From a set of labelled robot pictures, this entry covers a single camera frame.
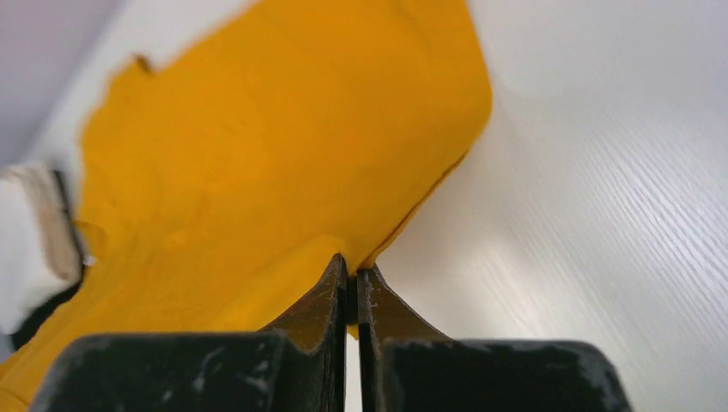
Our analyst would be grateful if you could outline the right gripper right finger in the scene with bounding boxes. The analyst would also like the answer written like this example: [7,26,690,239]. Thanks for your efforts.
[356,267,632,411]

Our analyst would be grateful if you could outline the folded white t shirt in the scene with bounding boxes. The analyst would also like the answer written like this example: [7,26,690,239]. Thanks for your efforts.
[1,162,82,335]

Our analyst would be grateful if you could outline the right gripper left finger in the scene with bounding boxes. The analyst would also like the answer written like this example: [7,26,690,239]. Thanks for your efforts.
[30,255,348,411]

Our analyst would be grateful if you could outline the yellow t shirt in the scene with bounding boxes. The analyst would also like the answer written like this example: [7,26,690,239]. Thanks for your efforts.
[1,1,492,411]

